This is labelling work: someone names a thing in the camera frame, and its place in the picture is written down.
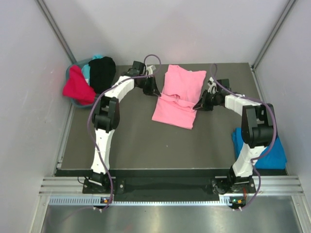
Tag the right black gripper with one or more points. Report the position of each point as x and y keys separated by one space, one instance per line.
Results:
x=202 y=103

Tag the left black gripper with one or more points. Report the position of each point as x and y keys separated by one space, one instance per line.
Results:
x=152 y=90

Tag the pink t shirt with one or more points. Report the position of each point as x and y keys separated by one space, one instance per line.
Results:
x=180 y=93

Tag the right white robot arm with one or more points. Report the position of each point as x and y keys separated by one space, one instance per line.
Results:
x=258 y=129

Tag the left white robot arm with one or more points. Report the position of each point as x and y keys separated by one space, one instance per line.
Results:
x=105 y=116

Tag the black t shirt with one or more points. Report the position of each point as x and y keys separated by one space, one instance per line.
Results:
x=102 y=73

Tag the light blue t shirt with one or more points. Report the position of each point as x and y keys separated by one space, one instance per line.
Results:
x=86 y=68

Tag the red t shirt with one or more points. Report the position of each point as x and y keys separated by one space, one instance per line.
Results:
x=77 y=88

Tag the blue plastic basket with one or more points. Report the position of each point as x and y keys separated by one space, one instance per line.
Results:
x=74 y=102

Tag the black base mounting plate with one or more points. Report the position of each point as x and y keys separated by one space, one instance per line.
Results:
x=205 y=185

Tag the folded blue t shirt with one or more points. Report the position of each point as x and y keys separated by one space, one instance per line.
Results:
x=276 y=158

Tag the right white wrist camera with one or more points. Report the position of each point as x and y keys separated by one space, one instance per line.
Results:
x=212 y=86

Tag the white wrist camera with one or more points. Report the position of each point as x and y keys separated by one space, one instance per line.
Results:
x=212 y=86
x=150 y=70

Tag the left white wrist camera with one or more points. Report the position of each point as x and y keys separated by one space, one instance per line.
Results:
x=150 y=70

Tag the slotted grey cable duct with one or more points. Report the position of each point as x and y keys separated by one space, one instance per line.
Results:
x=103 y=201

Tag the aluminium front rail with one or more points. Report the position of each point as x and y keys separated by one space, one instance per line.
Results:
x=267 y=185

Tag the right aluminium corner post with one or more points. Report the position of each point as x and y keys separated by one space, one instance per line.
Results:
x=290 y=4

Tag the aluminium corner post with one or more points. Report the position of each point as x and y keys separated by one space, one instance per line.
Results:
x=55 y=28
x=290 y=4

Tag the left aluminium corner post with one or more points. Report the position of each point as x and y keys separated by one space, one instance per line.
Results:
x=55 y=28

